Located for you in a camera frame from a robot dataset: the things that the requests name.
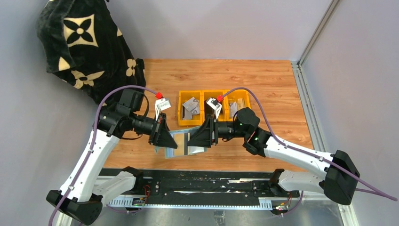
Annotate gold credit card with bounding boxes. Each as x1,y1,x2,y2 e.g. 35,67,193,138
172,133,190,157

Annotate green leather card holder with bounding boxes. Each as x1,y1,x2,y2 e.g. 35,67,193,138
155,126,207,159

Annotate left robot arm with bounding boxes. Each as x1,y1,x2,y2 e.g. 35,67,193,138
46,85,177,225

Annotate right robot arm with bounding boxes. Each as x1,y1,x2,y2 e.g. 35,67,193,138
187,107,360,205

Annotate black cards in middle bin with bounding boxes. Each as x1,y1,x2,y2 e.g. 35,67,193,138
204,98,216,117

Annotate beige cards in right bin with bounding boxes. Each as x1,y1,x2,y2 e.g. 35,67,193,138
229,98,245,119

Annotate silver cards in left bin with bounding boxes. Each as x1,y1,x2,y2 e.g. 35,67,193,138
182,97,200,120

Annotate right yellow plastic bin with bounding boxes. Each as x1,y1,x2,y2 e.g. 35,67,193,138
225,89,251,121

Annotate left yellow plastic bin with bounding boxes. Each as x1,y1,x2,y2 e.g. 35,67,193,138
177,90,203,127

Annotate black floral patterned blanket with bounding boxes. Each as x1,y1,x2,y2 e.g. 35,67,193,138
36,0,146,105

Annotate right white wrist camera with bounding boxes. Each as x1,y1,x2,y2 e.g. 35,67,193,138
207,97,223,120

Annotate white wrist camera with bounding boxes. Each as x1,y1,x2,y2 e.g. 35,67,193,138
155,98,171,120
207,97,223,120

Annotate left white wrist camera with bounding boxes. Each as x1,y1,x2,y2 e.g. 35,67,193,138
155,98,171,120

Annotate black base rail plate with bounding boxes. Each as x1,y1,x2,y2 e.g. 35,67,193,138
106,169,301,207

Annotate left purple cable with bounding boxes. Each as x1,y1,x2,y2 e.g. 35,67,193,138
48,85,164,226

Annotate purple cable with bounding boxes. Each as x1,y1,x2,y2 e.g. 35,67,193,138
218,87,399,216
48,85,164,226

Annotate aluminium frame rail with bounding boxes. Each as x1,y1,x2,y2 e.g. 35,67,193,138
291,0,341,140

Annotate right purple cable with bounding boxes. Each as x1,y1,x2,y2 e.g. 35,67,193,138
218,87,399,216

